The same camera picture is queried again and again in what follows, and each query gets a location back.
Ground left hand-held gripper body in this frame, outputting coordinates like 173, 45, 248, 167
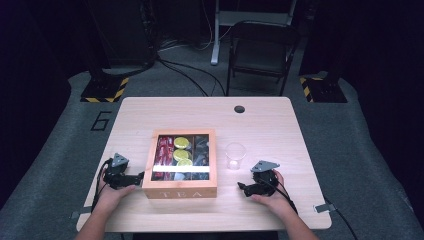
103, 152, 132, 190

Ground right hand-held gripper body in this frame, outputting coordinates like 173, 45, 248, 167
250, 160, 280, 196

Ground person's right hand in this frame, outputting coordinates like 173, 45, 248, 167
251, 169, 295, 219

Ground person's left hand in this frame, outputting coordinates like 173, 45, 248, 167
95, 168, 137, 212

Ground clear plastic cup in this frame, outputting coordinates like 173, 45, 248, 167
224, 142, 248, 171

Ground red tea packets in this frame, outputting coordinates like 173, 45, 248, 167
152, 135, 175, 181

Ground wooden tea box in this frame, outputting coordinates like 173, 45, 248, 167
142, 129, 218, 200

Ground grey table clip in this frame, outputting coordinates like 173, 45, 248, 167
70, 206, 93, 220
313, 203, 337, 214

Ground dark tea packets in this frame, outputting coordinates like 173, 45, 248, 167
193, 134, 210, 167

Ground black yellow striped stand base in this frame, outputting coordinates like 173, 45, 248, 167
298, 71, 348, 104
80, 68, 130, 104

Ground black folding chair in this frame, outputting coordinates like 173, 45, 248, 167
226, 20, 302, 97

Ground dark cabinet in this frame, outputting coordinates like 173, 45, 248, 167
87, 0, 158, 68

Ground white metal stand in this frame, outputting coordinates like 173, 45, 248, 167
210, 0, 298, 66

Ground left hand-held gripper cable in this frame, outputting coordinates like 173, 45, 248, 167
91, 158, 114, 214

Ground hand-held gripper cable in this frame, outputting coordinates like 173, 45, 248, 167
91, 158, 114, 214
257, 176, 299, 215

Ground right hand-held gripper cable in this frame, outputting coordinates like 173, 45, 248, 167
257, 176, 299, 215

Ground black floor cable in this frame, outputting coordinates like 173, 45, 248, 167
155, 54, 228, 98

